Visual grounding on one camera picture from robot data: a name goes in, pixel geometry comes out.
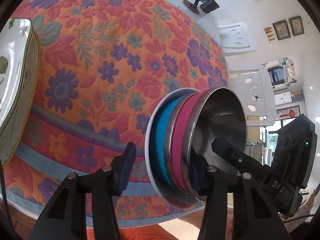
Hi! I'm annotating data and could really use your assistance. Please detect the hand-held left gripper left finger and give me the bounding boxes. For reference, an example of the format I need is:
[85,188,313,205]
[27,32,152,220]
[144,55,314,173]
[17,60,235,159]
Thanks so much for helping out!
[27,142,137,240]

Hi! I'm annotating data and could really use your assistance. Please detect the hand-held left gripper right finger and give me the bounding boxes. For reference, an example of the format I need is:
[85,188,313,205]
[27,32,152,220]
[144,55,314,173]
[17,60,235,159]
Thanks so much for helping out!
[190,152,292,240]

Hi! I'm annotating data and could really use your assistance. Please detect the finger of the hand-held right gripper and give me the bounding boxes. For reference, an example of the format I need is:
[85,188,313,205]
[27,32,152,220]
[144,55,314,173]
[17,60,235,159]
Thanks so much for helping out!
[211,137,267,178]

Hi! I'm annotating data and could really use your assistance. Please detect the blue steel bowl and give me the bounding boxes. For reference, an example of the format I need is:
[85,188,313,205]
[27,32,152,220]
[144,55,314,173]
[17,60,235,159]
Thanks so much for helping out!
[149,96,190,193]

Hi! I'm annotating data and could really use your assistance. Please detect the maroon steel bowl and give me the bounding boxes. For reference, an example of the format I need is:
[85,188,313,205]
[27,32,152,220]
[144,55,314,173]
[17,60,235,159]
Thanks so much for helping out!
[171,87,248,202]

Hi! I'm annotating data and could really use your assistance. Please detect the large white floral plate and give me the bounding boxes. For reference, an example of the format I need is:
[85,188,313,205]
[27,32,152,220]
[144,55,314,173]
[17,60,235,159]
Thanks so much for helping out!
[0,18,34,128]

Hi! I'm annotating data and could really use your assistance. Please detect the person's right hand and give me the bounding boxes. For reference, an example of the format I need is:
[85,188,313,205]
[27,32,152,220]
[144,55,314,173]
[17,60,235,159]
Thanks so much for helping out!
[299,189,319,230]

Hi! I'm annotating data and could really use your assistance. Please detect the white cabinet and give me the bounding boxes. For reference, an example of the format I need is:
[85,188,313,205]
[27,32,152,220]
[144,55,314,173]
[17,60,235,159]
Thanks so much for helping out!
[274,91,293,105]

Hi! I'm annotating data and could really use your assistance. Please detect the white chair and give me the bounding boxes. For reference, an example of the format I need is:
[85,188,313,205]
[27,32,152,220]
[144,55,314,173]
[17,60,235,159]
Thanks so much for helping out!
[229,66,277,127]
[217,23,258,57]

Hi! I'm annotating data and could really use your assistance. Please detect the black television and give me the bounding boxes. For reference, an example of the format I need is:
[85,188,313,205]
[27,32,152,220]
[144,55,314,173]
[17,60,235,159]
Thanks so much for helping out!
[267,67,285,86]

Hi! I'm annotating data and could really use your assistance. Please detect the orange floral tablecloth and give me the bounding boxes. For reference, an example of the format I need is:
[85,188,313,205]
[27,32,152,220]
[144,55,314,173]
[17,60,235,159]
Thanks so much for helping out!
[0,0,229,228]

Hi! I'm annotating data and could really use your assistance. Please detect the black cable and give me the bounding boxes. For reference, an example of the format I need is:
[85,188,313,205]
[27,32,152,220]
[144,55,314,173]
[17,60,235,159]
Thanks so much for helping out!
[0,160,12,228]

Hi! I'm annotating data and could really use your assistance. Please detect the wooden wall ornaments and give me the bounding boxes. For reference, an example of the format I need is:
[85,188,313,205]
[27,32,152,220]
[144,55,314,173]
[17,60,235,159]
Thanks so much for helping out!
[264,26,275,41]

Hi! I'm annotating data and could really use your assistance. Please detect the framed wall picture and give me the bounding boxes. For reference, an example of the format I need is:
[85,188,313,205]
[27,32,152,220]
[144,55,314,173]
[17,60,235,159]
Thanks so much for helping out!
[272,20,291,40]
[289,16,305,36]

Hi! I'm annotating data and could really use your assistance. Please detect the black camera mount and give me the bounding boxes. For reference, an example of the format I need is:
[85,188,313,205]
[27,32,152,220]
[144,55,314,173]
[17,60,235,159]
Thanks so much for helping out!
[182,0,220,15]

